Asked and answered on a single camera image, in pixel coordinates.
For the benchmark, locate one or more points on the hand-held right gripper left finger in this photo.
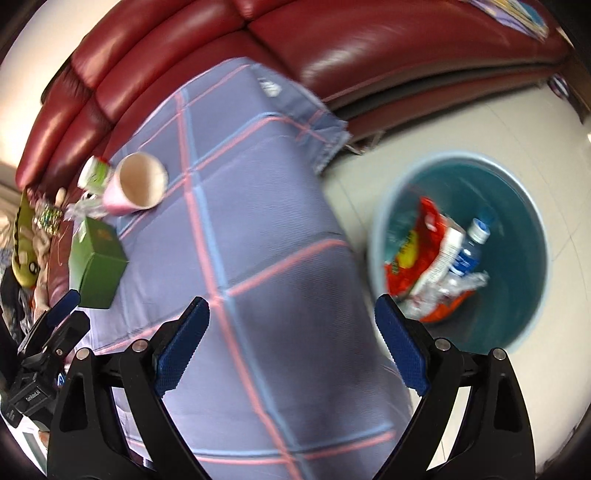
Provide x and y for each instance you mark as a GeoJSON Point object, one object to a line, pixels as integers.
{"type": "Point", "coordinates": [182, 346]}

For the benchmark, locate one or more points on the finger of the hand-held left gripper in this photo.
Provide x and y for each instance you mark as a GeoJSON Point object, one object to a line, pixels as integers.
{"type": "Point", "coordinates": [64, 302]}
{"type": "Point", "coordinates": [69, 332]}

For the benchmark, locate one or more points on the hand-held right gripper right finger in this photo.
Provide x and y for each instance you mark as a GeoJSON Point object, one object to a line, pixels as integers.
{"type": "Point", "coordinates": [404, 350]}

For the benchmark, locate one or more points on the green carton box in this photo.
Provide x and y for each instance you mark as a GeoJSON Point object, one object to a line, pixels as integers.
{"type": "Point", "coordinates": [99, 263]}

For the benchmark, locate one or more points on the red plastic bag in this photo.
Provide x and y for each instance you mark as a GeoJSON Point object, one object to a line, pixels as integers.
{"type": "Point", "coordinates": [441, 313]}

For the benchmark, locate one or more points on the orange snack packet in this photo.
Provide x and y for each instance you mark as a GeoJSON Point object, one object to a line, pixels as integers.
{"type": "Point", "coordinates": [406, 263]}

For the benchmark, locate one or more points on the white paper towel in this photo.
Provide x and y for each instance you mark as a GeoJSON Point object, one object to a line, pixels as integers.
{"type": "Point", "coordinates": [443, 258]}

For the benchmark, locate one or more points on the clear plastic water bottle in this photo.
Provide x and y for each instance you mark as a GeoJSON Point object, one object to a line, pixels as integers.
{"type": "Point", "coordinates": [467, 258]}

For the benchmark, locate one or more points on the white green yogurt cup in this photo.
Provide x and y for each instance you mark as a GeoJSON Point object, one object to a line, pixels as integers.
{"type": "Point", "coordinates": [94, 175]}

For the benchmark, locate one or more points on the teal round bin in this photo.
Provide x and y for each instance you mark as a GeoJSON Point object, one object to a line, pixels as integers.
{"type": "Point", "coordinates": [508, 258]}

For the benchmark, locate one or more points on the pink paper cup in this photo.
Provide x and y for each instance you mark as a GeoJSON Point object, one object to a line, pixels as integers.
{"type": "Point", "coordinates": [138, 182]}

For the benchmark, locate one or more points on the green plush toy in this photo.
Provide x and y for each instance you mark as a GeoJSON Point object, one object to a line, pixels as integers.
{"type": "Point", "coordinates": [25, 249]}

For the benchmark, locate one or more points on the blue plaid tablecloth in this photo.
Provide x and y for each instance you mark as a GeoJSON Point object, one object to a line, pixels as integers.
{"type": "Point", "coordinates": [258, 258]}

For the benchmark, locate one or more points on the red leather sofa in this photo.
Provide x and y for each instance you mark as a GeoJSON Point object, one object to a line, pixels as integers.
{"type": "Point", "coordinates": [369, 50]}

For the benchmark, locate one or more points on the small patterned ball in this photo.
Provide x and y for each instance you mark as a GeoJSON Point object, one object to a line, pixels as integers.
{"type": "Point", "coordinates": [558, 85]}

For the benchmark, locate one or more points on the pile of toys and books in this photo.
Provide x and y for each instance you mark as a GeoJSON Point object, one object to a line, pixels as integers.
{"type": "Point", "coordinates": [512, 14]}

